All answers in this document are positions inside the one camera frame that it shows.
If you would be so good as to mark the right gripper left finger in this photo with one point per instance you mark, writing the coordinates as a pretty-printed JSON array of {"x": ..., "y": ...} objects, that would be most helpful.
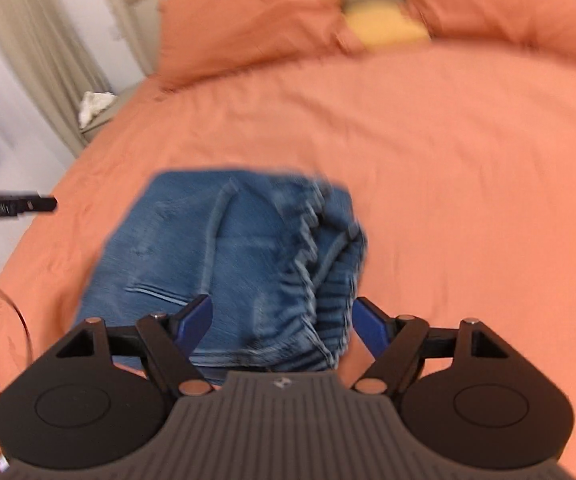
[{"x": 162, "y": 342}]

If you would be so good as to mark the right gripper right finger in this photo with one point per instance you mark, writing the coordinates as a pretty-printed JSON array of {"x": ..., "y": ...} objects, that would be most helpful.
[{"x": 400, "y": 346}]

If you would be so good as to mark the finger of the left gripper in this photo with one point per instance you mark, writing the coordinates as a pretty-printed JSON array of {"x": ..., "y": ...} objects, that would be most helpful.
[{"x": 15, "y": 205}]

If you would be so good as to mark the blue denim jeans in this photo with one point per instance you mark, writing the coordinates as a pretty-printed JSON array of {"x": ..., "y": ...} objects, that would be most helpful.
[{"x": 279, "y": 255}]

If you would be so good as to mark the beige bedside table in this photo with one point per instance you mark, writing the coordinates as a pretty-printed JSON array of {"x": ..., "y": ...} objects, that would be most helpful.
[{"x": 89, "y": 133}]

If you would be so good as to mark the white crumpled cloth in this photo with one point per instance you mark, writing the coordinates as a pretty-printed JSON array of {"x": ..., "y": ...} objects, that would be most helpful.
[{"x": 92, "y": 105}]

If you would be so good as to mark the orange bed duvet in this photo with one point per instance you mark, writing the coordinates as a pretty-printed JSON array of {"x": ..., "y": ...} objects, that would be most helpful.
[{"x": 460, "y": 159}]

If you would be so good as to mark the beige curtain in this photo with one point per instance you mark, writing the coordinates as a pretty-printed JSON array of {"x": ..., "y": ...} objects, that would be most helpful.
[{"x": 51, "y": 62}]

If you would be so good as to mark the yellow pillow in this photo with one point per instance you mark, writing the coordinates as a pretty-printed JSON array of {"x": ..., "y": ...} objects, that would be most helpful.
[{"x": 384, "y": 24}]

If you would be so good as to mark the orange pillow left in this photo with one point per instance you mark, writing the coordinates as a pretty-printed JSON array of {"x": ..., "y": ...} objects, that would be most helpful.
[{"x": 201, "y": 39}]

